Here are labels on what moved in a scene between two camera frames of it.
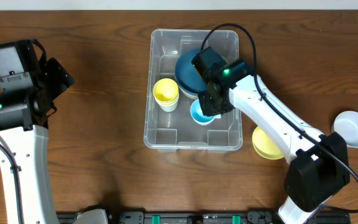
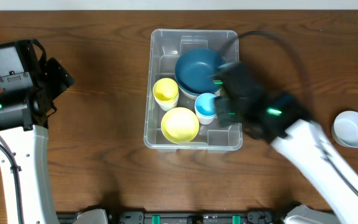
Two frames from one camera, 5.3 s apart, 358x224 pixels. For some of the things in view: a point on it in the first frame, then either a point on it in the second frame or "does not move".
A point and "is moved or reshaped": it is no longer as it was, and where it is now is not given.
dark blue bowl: x=189 y=81 does not move
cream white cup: x=167 y=106 does not move
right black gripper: x=207 y=107 → x=225 y=105
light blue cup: x=196 y=112 is moved or reshaped
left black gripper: x=60 y=75 does not move
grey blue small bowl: x=355 y=127 does not move
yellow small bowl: x=265 y=145 → x=179 y=125
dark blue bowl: x=192 y=83 does not move
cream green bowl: x=186 y=92 does not move
